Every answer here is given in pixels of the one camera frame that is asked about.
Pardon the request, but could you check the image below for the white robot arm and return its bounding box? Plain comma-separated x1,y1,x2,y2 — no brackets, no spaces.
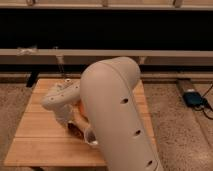
42,57,163,171

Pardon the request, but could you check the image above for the red pepper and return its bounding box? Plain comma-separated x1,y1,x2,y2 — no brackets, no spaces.
68,123,83,139

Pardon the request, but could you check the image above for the black table leg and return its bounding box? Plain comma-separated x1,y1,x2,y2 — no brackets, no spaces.
26,71,39,87

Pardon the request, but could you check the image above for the wooden table board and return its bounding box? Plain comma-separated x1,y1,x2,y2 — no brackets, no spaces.
3,78,158,168

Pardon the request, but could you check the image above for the blue device on floor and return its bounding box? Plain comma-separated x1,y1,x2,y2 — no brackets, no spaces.
183,91,203,107

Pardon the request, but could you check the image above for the black cable on floor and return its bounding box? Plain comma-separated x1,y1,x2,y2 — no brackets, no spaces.
199,83,213,120

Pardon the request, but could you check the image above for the grey metal rail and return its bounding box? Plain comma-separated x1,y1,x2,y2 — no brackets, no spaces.
0,48,213,65

